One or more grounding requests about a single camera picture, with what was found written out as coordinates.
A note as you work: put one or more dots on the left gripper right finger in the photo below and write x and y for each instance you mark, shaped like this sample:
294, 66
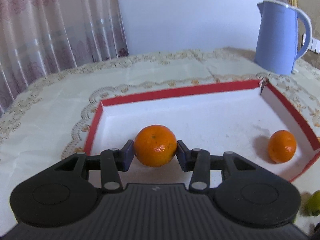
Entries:
196, 161

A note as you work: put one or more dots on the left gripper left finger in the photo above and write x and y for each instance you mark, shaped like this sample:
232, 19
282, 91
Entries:
112, 161

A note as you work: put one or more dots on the orange mandarin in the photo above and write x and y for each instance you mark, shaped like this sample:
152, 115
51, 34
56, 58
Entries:
282, 146
155, 146

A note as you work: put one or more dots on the green tomato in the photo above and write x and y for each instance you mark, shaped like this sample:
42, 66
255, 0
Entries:
312, 206

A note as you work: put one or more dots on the red shallow cardboard box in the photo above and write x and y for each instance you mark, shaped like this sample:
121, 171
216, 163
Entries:
237, 116

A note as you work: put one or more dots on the cream embroidered tablecloth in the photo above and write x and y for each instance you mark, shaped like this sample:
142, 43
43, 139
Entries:
47, 119

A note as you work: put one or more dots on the light blue electric kettle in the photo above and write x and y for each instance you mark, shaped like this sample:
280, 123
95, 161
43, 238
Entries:
276, 49

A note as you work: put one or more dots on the pink patterned curtain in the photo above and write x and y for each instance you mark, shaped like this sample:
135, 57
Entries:
42, 37

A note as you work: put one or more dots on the gold framed headboard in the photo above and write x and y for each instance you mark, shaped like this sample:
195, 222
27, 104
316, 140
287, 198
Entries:
311, 8

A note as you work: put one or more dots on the white wall switch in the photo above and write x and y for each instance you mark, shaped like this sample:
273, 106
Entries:
314, 45

